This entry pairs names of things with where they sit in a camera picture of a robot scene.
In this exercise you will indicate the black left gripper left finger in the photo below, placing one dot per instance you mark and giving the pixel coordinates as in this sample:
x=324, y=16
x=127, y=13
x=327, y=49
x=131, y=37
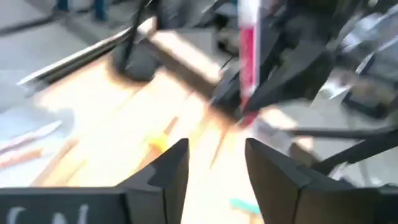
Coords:
x=155, y=193

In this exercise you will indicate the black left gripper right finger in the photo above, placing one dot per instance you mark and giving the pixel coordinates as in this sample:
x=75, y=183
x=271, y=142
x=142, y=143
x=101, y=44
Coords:
x=280, y=193

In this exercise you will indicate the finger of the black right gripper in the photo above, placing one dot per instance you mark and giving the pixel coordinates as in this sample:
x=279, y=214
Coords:
x=228, y=93
x=295, y=74

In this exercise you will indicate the blue highlighter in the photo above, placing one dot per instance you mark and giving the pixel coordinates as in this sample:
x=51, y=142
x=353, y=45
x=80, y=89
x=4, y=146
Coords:
x=245, y=206

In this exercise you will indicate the red white marker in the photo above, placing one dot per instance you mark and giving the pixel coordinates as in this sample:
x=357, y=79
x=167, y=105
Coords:
x=248, y=62

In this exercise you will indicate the yellow highlighter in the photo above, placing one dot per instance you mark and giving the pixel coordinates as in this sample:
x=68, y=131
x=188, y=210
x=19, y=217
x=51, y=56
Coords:
x=158, y=141

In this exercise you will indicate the black white marker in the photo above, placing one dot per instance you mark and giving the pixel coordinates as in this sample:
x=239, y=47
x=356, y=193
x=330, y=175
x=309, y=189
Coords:
x=31, y=135

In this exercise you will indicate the orange white marker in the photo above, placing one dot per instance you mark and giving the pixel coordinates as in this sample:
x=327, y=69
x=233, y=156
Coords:
x=18, y=157

